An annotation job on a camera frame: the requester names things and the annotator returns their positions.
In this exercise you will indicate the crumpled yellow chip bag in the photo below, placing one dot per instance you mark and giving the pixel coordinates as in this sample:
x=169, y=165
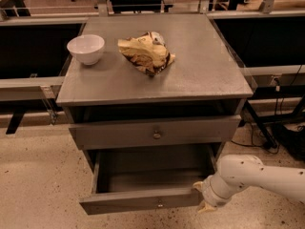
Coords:
x=148, y=53

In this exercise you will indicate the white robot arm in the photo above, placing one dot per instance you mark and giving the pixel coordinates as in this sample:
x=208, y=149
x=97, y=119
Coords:
x=236, y=173

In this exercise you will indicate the grey drawer cabinet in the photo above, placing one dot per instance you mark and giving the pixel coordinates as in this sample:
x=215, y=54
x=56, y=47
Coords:
x=202, y=81

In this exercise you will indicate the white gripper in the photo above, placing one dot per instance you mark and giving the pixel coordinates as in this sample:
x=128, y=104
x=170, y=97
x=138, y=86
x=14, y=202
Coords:
x=210, y=191

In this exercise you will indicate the grey drawer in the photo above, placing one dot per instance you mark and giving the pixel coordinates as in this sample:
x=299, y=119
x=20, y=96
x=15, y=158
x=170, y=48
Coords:
x=154, y=132
x=144, y=178

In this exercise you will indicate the black table leg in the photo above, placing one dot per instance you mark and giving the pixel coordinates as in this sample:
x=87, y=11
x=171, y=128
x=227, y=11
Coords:
x=270, y=142

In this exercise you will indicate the grey top drawer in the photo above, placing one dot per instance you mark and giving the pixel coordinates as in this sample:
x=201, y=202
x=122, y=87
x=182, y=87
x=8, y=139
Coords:
x=154, y=132

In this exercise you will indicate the white bowl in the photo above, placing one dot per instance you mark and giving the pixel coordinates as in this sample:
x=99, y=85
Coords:
x=87, y=49

